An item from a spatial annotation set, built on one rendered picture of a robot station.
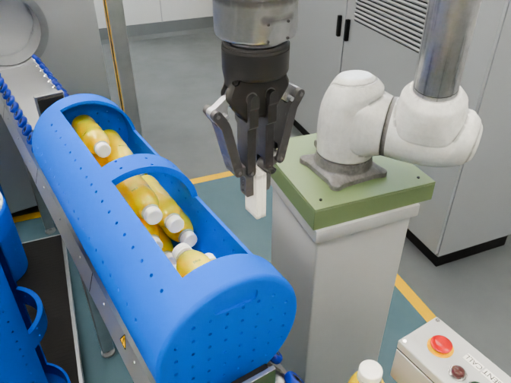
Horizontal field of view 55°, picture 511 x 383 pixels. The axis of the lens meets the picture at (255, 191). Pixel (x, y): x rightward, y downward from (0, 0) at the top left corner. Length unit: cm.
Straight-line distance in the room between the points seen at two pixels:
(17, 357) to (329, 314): 93
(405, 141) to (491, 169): 134
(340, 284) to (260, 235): 138
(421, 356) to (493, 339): 163
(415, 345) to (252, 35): 62
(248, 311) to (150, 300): 16
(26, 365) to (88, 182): 76
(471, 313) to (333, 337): 109
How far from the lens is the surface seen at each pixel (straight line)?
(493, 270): 287
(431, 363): 91
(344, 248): 138
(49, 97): 192
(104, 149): 135
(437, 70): 115
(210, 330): 84
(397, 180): 139
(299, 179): 134
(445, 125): 121
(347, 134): 127
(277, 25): 52
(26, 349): 168
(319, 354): 168
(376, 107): 125
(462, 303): 263
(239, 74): 54
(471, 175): 248
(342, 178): 132
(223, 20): 52
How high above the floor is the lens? 180
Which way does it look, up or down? 35 degrees down
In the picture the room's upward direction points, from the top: straight up
